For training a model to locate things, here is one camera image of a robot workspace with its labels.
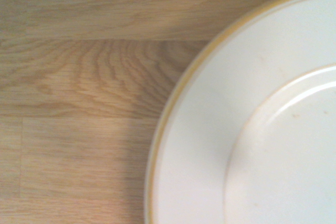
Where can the white plate with gold rim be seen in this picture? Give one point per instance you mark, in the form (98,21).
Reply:
(236,103)

